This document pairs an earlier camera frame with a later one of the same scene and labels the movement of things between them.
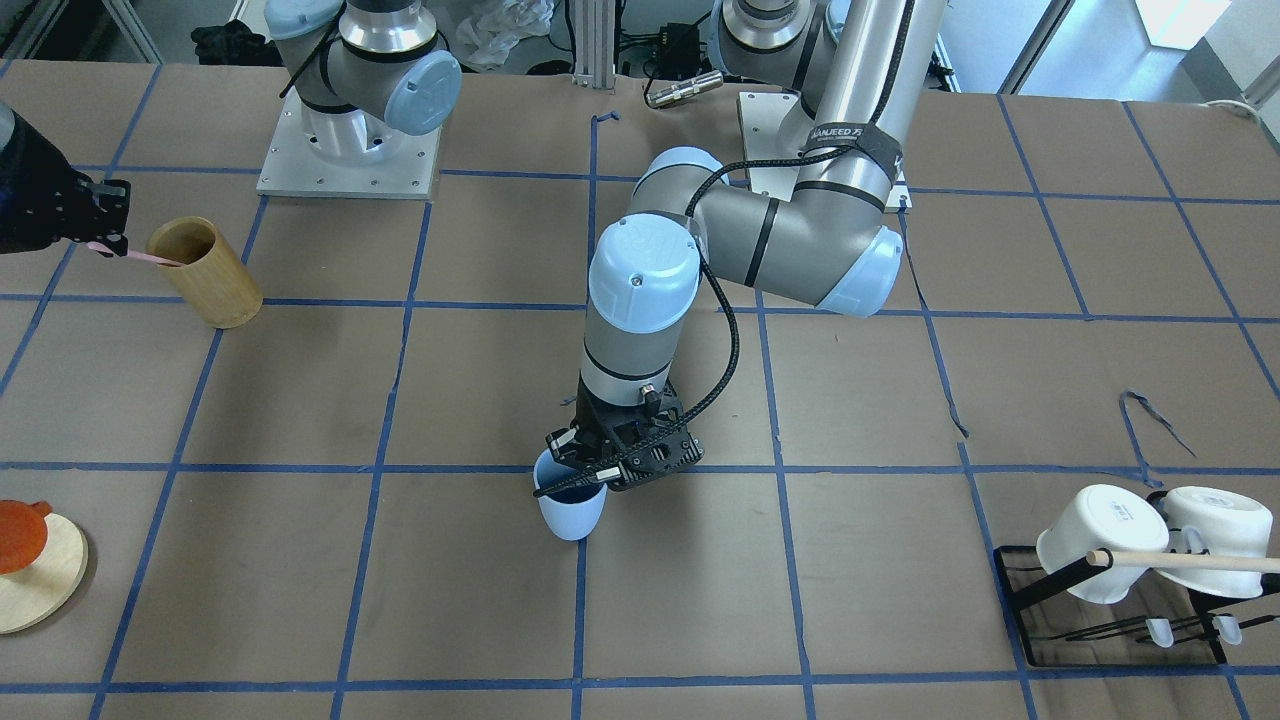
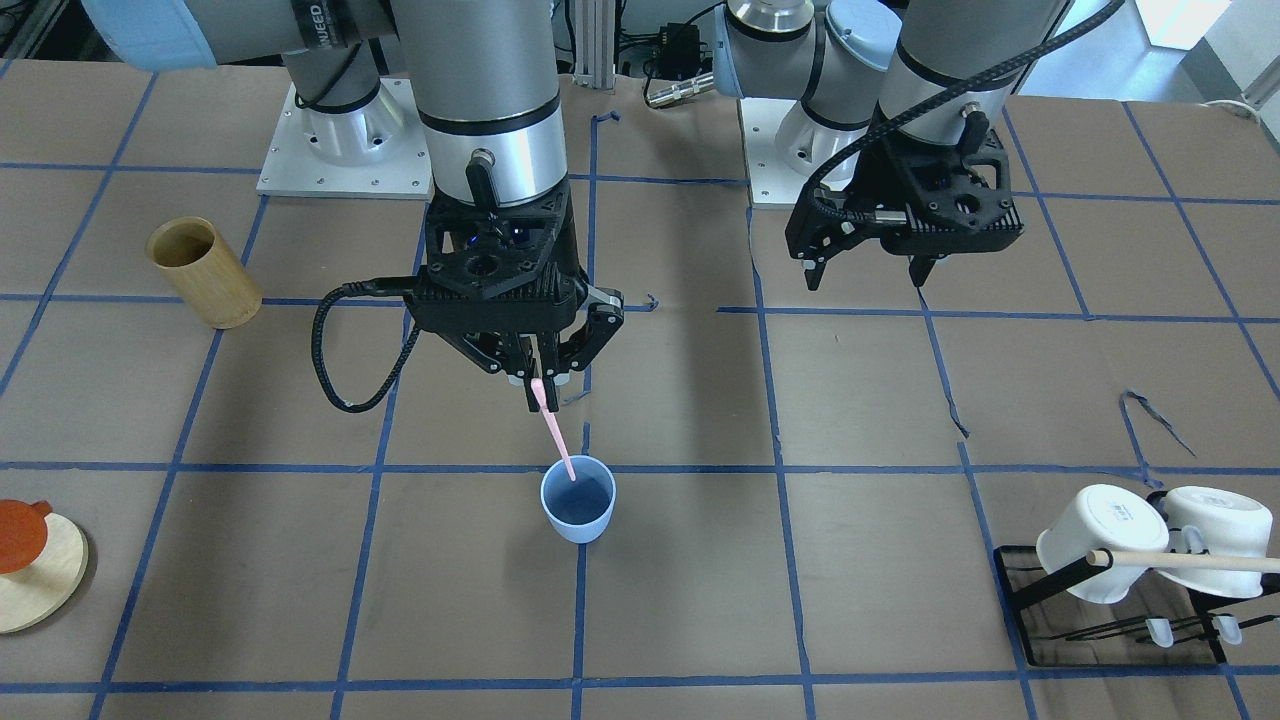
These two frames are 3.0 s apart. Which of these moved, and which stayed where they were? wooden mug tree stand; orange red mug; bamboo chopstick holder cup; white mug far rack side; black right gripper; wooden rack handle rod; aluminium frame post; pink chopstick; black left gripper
Moved: black right gripper; black left gripper; pink chopstick
Stayed: wooden rack handle rod; wooden mug tree stand; white mug far rack side; aluminium frame post; orange red mug; bamboo chopstick holder cup
